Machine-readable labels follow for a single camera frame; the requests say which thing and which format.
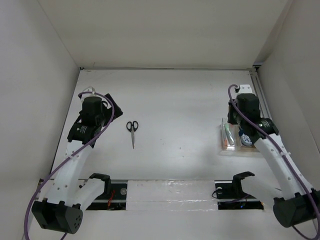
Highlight green highlighter clear cap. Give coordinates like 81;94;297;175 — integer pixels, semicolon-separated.
224;123;236;146

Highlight black handled scissors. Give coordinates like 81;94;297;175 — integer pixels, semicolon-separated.
126;120;139;149

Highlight orange highlighter grey cap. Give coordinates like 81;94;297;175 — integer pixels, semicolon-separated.
221;128;229;150

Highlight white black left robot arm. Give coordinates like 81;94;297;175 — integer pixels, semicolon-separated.
27;90;123;234

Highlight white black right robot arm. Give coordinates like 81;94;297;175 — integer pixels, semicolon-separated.
227;92;320;228

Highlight clear plastic tray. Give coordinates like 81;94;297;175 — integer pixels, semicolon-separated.
220;118;241;156

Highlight wooden tray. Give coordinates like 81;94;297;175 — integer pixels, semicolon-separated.
236;126;258;153

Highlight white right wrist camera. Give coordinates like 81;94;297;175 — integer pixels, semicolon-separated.
238;84;253;94

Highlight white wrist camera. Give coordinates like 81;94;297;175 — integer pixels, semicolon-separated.
238;84;253;94
82;86;96;95

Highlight aluminium side rail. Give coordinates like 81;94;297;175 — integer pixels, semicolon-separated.
250;64;272;119

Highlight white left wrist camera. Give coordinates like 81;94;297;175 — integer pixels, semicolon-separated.
82;86;96;95

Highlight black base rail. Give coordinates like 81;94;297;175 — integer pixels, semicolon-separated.
88;179;265;211

